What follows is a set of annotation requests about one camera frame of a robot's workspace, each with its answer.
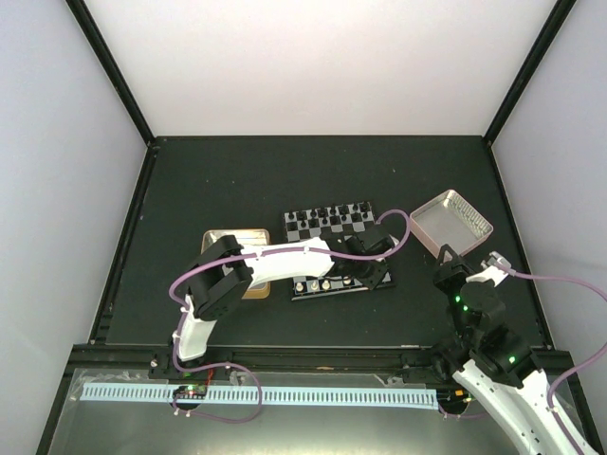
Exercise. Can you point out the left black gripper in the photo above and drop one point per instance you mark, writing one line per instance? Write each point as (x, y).
(373, 281)

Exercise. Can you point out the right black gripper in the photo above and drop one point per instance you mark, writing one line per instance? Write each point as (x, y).
(457, 270)

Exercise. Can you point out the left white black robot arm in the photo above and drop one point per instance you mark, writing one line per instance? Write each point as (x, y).
(221, 276)

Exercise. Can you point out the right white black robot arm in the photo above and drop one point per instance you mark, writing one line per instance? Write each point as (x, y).
(497, 366)

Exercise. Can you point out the small green circuit board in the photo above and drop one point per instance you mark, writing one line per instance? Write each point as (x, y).
(190, 392)

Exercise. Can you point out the pink metal tin tray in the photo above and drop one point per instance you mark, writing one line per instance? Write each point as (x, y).
(449, 219)

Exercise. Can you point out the black and silver chessboard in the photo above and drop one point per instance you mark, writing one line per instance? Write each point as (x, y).
(339, 225)

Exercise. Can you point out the gold metal tin tray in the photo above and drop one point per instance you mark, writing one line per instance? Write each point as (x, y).
(245, 237)

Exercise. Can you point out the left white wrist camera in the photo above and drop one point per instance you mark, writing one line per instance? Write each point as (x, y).
(376, 240)

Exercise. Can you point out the light blue cable duct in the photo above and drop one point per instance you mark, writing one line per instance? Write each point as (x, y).
(268, 396)

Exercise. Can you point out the black aluminium frame right post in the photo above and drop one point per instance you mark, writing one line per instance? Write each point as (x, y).
(534, 57)

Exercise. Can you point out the black aluminium frame post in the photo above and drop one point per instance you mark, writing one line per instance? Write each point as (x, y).
(534, 57)
(93, 36)

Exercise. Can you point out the black aluminium frame left post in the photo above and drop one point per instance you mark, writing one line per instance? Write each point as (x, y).
(93, 36)

